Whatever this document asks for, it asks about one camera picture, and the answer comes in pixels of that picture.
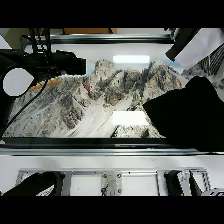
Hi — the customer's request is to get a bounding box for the black garment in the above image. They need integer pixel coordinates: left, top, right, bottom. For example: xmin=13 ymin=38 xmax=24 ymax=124
xmin=164 ymin=28 xmax=202 ymax=63
xmin=142 ymin=75 xmax=224 ymax=153

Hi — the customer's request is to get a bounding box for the striped garment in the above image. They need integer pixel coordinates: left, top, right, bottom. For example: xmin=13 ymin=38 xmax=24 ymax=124
xmin=183 ymin=43 xmax=224 ymax=101

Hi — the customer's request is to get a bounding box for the white garment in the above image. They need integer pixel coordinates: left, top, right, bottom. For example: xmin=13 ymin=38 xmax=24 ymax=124
xmin=174 ymin=28 xmax=224 ymax=71

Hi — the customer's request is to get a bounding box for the silver frame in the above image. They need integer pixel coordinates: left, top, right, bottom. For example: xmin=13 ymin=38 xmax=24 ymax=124
xmin=0 ymin=32 xmax=224 ymax=197

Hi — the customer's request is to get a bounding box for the black cable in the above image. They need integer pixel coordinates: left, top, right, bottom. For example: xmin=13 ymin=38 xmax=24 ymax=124
xmin=0 ymin=79 xmax=51 ymax=138

